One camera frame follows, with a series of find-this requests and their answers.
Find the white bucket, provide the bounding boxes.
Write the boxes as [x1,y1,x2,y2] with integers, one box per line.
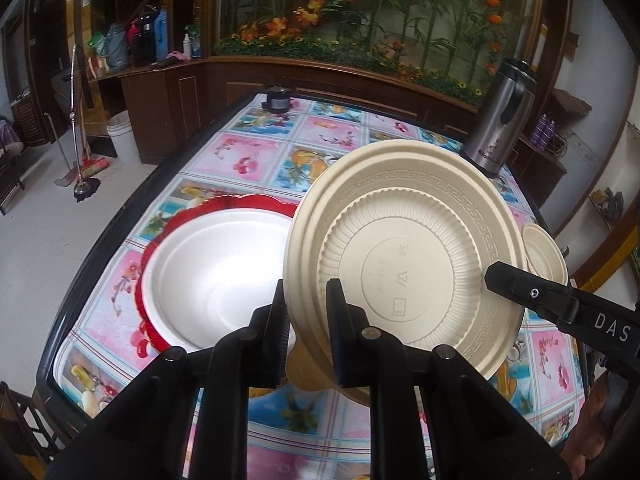
[106,110,141,165]

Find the small black jar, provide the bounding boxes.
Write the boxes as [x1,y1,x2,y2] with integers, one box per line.
[262,86,292,115]

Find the person's right hand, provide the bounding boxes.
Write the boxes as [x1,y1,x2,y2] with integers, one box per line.
[561,372,608,479]

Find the colourful fruit tablecloth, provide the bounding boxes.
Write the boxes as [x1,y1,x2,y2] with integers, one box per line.
[44,94,585,479]

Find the blue container on counter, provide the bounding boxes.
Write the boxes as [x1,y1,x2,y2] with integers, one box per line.
[154,9,168,62]

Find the steel thermos jug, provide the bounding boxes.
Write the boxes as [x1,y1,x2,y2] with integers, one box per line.
[460,58,537,178]

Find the purple bottles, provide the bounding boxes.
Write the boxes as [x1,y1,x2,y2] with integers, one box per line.
[529,114,555,151]

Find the wooden side counter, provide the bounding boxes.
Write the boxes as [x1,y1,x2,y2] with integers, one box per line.
[89,55,569,208]

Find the grey kettle on counter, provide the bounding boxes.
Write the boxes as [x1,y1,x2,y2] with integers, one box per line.
[103,23,129,72]

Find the white bowl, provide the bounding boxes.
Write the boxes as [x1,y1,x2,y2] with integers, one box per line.
[140,207,298,354]

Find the beige bowl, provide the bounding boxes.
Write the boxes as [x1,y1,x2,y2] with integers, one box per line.
[521,223,570,285]
[283,140,526,391]

